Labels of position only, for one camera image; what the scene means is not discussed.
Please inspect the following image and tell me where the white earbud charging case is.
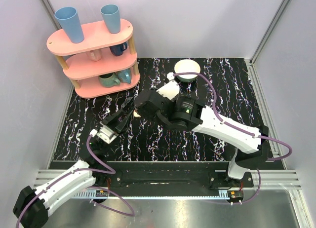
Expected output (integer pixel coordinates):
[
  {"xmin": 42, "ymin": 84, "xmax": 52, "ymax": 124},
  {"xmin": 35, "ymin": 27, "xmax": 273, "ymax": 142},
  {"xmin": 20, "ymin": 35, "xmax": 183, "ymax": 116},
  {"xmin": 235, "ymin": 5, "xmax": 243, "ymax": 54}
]
[{"xmin": 133, "ymin": 111, "xmax": 141, "ymax": 118}]

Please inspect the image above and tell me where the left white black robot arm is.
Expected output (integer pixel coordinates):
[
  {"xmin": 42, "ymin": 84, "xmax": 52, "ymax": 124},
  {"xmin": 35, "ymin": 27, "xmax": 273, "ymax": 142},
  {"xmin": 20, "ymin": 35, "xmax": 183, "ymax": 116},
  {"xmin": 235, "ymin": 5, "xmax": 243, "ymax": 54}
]
[{"xmin": 13, "ymin": 105, "xmax": 134, "ymax": 228}]

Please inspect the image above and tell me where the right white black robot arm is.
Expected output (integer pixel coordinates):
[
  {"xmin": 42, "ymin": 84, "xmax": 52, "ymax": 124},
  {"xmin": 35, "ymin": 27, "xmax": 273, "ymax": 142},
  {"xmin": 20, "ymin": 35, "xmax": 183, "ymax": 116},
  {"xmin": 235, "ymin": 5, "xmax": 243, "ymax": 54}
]
[{"xmin": 134, "ymin": 89, "xmax": 269, "ymax": 187}]

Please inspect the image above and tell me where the green glazed mug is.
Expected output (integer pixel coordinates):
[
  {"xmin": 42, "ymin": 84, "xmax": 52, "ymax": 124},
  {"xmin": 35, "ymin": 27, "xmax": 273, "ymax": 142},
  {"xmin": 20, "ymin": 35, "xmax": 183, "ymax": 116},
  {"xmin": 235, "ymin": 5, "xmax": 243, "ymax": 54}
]
[{"xmin": 98, "ymin": 73, "xmax": 120, "ymax": 88}]

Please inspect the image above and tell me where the light blue butterfly mug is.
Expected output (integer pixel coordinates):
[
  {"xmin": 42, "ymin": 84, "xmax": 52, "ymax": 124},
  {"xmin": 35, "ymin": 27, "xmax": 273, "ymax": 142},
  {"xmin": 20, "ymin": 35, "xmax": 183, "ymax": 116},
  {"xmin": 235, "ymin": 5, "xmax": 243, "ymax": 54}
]
[{"xmin": 116, "ymin": 68, "xmax": 132, "ymax": 84}]

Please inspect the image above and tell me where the pink three-tier shelf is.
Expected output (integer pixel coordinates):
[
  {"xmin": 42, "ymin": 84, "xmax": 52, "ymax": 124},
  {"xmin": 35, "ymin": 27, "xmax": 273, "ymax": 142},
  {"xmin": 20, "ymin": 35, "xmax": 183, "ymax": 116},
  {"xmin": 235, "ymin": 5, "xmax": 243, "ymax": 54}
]
[{"xmin": 46, "ymin": 19, "xmax": 140, "ymax": 99}]

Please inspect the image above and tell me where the pink mug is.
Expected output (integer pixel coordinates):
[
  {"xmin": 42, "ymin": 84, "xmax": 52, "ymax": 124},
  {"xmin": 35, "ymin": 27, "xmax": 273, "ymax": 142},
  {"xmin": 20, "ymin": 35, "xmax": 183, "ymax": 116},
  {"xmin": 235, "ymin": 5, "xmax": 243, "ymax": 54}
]
[{"xmin": 88, "ymin": 49, "xmax": 102, "ymax": 62}]

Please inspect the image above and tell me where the dark blue mug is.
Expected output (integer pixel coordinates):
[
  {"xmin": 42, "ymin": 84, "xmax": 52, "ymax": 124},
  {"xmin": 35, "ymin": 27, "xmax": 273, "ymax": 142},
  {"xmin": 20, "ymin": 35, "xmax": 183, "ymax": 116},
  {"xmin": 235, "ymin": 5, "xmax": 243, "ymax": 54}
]
[{"xmin": 110, "ymin": 42, "xmax": 128, "ymax": 56}]

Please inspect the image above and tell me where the cream white bowl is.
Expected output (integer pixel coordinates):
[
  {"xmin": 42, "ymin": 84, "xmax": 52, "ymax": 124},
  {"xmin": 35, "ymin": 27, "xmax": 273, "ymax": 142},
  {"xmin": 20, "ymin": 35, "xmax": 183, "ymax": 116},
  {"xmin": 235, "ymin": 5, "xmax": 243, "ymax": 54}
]
[{"xmin": 174, "ymin": 59, "xmax": 200, "ymax": 83}]

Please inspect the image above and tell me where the right light blue tumbler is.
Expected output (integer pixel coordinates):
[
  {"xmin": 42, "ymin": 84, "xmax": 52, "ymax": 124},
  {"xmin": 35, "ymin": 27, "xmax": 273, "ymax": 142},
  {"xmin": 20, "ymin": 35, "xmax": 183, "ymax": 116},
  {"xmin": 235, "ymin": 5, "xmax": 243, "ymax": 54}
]
[{"xmin": 101, "ymin": 4, "xmax": 120, "ymax": 34}]

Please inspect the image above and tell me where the light blue tumbler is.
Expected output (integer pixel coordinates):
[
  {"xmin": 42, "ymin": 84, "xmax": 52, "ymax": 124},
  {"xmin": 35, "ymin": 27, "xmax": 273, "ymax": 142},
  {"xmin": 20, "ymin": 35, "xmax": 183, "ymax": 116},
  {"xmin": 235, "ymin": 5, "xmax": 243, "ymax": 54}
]
[
  {"xmin": 54, "ymin": 6, "xmax": 84, "ymax": 43},
  {"xmin": 101, "ymin": 4, "xmax": 120, "ymax": 34}
]

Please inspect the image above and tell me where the left light blue tumbler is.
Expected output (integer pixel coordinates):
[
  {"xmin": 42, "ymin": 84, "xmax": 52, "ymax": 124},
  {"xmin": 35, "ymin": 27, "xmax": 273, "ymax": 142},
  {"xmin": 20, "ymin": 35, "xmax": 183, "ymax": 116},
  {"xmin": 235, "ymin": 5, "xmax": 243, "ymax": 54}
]
[{"xmin": 54, "ymin": 6, "xmax": 84, "ymax": 43}]

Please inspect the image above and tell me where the black marble pattern mat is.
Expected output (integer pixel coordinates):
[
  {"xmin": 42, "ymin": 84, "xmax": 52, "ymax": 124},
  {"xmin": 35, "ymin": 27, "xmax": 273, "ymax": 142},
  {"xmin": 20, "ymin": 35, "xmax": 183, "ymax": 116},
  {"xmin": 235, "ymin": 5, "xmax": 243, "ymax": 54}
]
[{"xmin": 53, "ymin": 58, "xmax": 263, "ymax": 161}]

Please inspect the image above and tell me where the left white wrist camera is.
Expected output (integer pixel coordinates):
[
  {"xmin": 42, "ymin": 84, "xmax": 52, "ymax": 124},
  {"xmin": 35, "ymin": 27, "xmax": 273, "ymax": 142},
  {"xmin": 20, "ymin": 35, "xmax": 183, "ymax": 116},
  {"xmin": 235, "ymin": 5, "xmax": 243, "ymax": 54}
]
[{"xmin": 96, "ymin": 126, "xmax": 117, "ymax": 144}]

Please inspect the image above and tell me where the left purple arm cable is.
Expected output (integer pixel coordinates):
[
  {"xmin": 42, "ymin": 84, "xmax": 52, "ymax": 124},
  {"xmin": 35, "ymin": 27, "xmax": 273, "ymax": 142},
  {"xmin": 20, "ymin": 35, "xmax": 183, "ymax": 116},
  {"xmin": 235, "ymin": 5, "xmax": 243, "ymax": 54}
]
[{"xmin": 15, "ymin": 129, "xmax": 117, "ymax": 228}]

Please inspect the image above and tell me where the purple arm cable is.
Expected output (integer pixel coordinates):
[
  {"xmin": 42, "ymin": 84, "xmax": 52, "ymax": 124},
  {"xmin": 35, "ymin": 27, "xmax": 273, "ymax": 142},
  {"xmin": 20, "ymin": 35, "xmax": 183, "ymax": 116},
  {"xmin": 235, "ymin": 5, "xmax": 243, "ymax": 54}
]
[
  {"xmin": 172, "ymin": 72, "xmax": 293, "ymax": 162},
  {"xmin": 15, "ymin": 129, "xmax": 117, "ymax": 228}
]

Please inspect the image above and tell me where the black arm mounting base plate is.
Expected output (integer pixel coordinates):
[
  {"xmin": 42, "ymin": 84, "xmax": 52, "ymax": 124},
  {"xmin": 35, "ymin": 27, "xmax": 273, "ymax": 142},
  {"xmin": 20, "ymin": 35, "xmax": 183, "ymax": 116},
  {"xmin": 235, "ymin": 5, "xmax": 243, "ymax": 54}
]
[{"xmin": 93, "ymin": 161, "xmax": 254, "ymax": 189}]

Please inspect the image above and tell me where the slotted white cable duct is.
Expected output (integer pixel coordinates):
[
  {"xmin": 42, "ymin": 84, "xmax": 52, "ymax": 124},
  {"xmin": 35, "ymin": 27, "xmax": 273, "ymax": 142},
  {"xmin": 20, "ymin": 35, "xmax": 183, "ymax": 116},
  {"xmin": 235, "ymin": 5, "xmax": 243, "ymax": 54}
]
[{"xmin": 73, "ymin": 189, "xmax": 229, "ymax": 200}]

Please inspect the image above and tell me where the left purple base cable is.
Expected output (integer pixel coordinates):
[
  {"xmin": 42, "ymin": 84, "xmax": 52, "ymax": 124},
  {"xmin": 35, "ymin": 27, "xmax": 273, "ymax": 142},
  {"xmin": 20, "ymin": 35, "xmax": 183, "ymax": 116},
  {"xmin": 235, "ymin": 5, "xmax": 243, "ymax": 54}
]
[{"xmin": 83, "ymin": 186, "xmax": 137, "ymax": 217}]

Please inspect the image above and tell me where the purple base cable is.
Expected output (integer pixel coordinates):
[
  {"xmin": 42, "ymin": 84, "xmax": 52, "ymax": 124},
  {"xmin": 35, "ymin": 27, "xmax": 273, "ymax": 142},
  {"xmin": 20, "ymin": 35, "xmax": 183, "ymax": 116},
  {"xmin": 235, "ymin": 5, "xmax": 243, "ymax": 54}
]
[
  {"xmin": 204, "ymin": 168, "xmax": 263, "ymax": 205},
  {"xmin": 83, "ymin": 186, "xmax": 137, "ymax": 217}
]

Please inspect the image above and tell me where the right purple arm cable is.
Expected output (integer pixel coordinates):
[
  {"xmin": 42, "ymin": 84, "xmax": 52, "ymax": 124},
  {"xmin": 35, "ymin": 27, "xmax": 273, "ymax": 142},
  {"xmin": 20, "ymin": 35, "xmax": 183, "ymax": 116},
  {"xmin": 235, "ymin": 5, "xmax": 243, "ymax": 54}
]
[{"xmin": 172, "ymin": 72, "xmax": 293, "ymax": 162}]

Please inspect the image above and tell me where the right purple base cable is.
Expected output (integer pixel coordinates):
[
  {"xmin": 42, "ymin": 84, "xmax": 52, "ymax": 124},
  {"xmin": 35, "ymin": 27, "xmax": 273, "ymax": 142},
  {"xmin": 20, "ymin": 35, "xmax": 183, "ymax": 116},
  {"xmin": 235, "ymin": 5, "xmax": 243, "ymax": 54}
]
[{"xmin": 204, "ymin": 168, "xmax": 263, "ymax": 205}]

